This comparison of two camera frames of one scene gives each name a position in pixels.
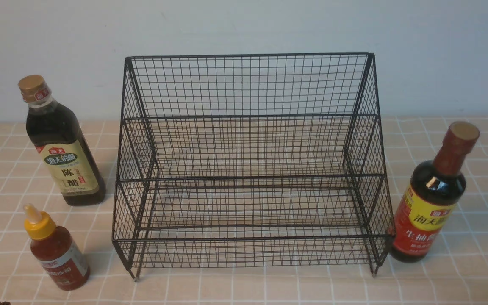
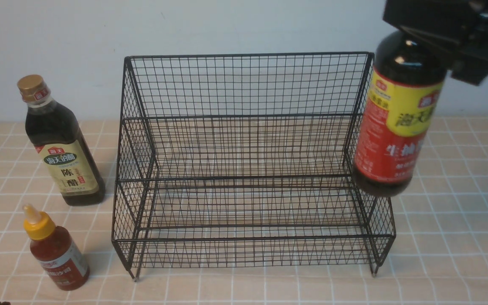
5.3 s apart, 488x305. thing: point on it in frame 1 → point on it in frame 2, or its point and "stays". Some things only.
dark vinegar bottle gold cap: [57, 133] stays
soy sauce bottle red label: [435, 188] → [406, 84]
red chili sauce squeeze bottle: [57, 249] stays
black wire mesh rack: [252, 160] stays
